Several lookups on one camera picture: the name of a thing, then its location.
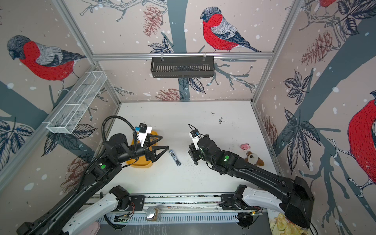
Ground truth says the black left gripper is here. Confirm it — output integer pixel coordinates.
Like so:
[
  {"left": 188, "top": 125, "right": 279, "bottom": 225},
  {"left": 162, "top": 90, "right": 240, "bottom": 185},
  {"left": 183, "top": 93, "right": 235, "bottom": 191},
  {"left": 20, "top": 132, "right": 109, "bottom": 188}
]
[{"left": 117, "top": 133, "right": 168, "bottom": 164}]

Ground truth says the brown plush dog toy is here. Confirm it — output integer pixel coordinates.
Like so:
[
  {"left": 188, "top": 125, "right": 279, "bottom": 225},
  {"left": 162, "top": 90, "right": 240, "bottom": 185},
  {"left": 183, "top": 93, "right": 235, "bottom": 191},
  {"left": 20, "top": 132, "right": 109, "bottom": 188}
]
[{"left": 246, "top": 151, "right": 264, "bottom": 166}]

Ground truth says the cassava chips bag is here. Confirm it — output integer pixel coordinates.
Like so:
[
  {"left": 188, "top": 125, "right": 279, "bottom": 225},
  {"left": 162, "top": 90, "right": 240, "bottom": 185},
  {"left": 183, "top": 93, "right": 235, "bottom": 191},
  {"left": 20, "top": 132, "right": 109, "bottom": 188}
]
[{"left": 267, "top": 209, "right": 312, "bottom": 235}]

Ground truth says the white wire mesh shelf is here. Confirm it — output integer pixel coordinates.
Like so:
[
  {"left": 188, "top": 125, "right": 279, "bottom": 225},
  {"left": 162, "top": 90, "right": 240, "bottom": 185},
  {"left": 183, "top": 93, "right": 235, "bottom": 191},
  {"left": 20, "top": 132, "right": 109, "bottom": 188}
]
[{"left": 47, "top": 71, "right": 107, "bottom": 134}]

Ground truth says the blue mini stapler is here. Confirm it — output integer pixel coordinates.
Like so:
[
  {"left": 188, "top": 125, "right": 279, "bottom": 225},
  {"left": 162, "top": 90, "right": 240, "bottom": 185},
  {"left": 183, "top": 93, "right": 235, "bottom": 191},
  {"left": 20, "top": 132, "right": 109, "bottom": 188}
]
[{"left": 169, "top": 150, "right": 181, "bottom": 166}]

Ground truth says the pink pig toy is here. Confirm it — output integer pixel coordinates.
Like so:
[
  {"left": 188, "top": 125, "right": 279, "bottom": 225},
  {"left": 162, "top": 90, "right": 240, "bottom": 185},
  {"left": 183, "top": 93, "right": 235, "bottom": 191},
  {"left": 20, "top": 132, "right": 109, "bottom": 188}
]
[{"left": 240, "top": 143, "right": 250, "bottom": 151}]

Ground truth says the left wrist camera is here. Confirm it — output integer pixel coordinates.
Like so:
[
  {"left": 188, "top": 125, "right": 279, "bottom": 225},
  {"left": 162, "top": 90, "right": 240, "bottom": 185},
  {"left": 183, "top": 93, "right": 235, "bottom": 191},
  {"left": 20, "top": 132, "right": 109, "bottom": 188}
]
[{"left": 135, "top": 123, "right": 152, "bottom": 147}]

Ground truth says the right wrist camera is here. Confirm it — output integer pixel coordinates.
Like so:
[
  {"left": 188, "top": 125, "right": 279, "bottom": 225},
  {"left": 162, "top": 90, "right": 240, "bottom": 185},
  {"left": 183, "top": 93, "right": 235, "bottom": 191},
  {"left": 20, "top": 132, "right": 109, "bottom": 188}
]
[{"left": 189, "top": 129, "right": 201, "bottom": 150}]

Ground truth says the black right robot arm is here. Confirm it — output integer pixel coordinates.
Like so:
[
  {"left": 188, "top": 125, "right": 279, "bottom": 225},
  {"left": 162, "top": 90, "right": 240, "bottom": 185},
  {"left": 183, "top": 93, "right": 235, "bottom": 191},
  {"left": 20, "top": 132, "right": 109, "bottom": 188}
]
[{"left": 188, "top": 132, "right": 314, "bottom": 229}]

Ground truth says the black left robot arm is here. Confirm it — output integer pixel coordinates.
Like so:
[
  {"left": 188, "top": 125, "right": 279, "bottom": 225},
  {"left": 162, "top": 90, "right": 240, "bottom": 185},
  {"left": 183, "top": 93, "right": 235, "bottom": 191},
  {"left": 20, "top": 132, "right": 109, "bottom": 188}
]
[{"left": 17, "top": 115, "right": 169, "bottom": 235}]

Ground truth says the black wall basket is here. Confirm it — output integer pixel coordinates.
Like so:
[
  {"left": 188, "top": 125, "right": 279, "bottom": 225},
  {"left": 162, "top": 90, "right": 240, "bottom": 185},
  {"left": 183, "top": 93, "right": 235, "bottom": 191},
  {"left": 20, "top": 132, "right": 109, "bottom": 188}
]
[{"left": 150, "top": 56, "right": 215, "bottom": 78}]

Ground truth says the pink lid box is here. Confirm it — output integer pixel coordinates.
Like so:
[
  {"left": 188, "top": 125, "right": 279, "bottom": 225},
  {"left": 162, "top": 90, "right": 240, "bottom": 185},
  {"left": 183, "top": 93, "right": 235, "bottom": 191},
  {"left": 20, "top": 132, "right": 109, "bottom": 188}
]
[{"left": 81, "top": 222, "right": 100, "bottom": 235}]

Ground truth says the yellow plastic tray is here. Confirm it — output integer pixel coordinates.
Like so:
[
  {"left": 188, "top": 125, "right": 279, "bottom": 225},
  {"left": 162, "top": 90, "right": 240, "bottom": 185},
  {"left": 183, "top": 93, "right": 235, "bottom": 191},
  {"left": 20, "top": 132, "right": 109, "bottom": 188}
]
[{"left": 126, "top": 130, "right": 159, "bottom": 168}]

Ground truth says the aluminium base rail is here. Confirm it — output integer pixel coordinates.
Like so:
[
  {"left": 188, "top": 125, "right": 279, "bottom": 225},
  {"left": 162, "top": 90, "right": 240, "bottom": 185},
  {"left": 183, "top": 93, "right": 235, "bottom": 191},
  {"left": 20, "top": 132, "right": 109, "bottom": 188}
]
[{"left": 98, "top": 193, "right": 264, "bottom": 226}]

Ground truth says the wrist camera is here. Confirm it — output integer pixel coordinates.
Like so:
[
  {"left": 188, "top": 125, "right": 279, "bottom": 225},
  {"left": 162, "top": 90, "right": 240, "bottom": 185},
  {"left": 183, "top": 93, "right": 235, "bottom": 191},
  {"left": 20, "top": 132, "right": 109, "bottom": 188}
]
[
  {"left": 189, "top": 129, "right": 201, "bottom": 150},
  {"left": 135, "top": 123, "right": 152, "bottom": 147}
]

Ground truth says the silver round knob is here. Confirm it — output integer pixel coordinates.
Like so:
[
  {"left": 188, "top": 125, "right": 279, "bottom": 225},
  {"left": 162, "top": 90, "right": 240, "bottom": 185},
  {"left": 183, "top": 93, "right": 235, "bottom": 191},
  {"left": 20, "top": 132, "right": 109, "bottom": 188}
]
[{"left": 146, "top": 207, "right": 159, "bottom": 221}]

